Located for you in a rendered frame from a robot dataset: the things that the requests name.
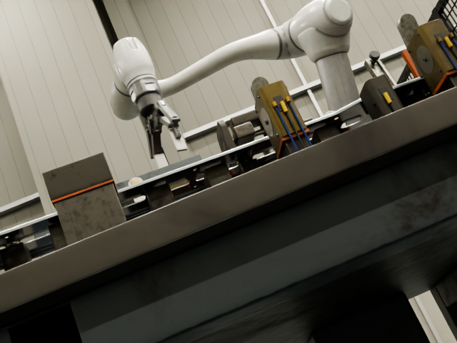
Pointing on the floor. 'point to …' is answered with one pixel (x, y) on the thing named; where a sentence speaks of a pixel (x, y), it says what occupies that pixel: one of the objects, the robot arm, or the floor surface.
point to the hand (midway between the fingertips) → (173, 160)
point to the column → (376, 325)
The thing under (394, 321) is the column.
